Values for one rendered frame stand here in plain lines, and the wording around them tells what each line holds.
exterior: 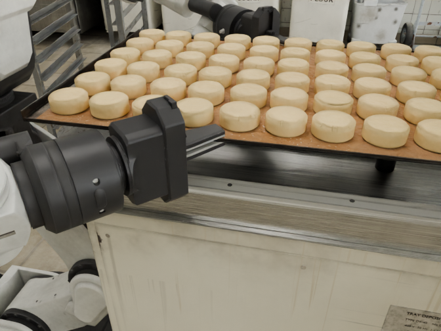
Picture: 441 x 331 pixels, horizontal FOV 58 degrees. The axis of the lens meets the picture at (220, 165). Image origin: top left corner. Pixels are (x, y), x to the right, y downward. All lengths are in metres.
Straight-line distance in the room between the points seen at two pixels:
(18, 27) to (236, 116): 0.47
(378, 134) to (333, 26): 3.61
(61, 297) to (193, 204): 0.58
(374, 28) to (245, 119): 3.91
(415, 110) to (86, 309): 0.77
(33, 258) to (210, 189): 1.39
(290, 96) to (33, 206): 0.33
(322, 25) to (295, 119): 3.60
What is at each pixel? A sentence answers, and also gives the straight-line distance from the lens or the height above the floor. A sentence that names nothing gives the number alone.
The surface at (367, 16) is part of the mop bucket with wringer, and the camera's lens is 4.29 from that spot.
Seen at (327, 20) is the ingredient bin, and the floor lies 0.34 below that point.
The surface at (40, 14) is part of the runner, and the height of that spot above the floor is 0.78.
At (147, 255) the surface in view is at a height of 0.76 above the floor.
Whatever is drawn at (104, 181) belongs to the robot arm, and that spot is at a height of 1.01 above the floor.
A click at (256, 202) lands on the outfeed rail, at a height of 0.89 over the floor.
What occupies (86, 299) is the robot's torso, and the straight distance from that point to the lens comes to 0.95.
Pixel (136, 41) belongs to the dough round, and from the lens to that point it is 0.77.
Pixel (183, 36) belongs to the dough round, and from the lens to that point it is 0.79.
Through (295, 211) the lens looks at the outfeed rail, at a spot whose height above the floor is 0.88.
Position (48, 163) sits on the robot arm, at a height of 1.04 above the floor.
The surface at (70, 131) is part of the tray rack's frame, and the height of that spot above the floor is 0.15.
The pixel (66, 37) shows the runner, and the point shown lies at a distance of 2.57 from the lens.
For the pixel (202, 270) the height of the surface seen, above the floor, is 0.74.
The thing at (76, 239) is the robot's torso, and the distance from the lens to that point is 0.90.
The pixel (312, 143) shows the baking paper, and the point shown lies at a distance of 0.47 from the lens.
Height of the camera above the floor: 1.23
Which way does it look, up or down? 33 degrees down
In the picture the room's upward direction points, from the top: straight up
